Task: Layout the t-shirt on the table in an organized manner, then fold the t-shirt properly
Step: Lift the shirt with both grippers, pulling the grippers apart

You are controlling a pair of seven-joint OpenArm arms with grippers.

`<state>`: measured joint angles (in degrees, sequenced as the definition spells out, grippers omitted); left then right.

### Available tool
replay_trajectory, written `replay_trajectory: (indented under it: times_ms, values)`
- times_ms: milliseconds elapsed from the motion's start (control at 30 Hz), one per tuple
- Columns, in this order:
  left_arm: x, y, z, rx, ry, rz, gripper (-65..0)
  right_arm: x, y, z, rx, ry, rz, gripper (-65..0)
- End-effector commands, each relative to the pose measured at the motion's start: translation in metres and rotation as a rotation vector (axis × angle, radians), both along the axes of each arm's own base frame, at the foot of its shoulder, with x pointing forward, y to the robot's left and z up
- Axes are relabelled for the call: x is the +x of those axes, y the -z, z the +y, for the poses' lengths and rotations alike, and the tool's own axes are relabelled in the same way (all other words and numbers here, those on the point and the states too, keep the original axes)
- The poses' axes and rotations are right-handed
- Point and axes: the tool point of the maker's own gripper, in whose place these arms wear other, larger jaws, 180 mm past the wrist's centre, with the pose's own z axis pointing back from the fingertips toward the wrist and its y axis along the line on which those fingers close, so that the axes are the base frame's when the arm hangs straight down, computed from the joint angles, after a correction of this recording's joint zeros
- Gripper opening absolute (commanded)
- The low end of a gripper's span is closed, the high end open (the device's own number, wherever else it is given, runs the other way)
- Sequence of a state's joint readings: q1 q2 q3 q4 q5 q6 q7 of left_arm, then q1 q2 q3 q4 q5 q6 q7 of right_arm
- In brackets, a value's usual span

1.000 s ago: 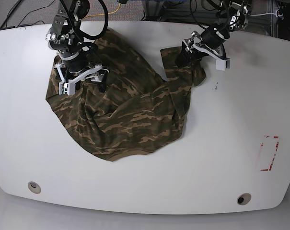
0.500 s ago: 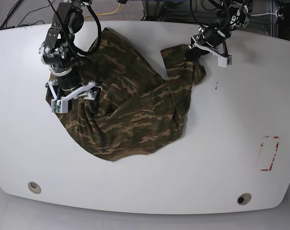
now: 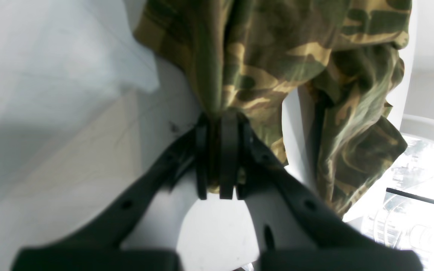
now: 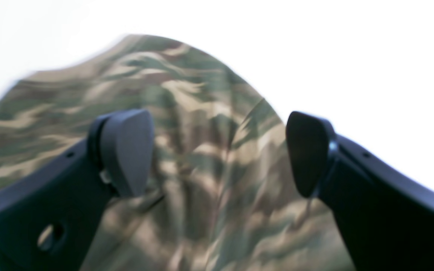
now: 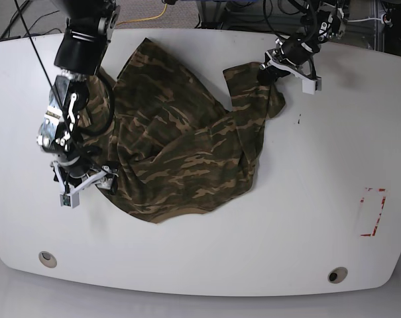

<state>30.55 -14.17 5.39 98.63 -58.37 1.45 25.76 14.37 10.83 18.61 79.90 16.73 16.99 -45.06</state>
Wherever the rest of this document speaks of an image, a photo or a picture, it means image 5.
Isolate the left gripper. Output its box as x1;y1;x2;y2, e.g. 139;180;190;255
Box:
257;38;315;85

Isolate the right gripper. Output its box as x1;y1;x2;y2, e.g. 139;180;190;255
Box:
50;156;118;195

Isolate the camouflage t-shirt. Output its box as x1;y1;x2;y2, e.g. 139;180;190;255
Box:
84;39;285;223

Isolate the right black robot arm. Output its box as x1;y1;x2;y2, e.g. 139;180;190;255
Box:
37;1;120;207

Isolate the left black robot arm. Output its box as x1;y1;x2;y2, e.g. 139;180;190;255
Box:
257;1;349;95

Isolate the red tape rectangle marking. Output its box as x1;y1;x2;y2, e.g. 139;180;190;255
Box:
355;187;387;237

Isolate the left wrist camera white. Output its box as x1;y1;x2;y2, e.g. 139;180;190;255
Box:
290;70;321;95

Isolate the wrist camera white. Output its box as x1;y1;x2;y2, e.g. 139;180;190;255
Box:
59;172;105;209
290;70;321;95

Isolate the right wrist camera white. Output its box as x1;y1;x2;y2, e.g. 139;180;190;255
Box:
59;172;105;209

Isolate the left table cable grommet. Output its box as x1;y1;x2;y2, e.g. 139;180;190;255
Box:
38;251;57;268

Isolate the table cable grommet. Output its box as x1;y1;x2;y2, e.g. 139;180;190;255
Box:
38;251;57;268
327;267;348;284

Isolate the white cable on floor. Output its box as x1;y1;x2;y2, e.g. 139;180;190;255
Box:
345;14;386;24

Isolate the aluminium frame rail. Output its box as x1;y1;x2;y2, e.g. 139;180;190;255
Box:
371;0;386;52

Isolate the yellow cable on floor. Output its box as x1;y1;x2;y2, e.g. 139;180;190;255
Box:
115;1;170;27

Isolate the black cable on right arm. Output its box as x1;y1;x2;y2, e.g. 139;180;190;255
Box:
13;0;88;160

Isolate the right table cable grommet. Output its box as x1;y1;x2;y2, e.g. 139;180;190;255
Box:
327;267;348;284

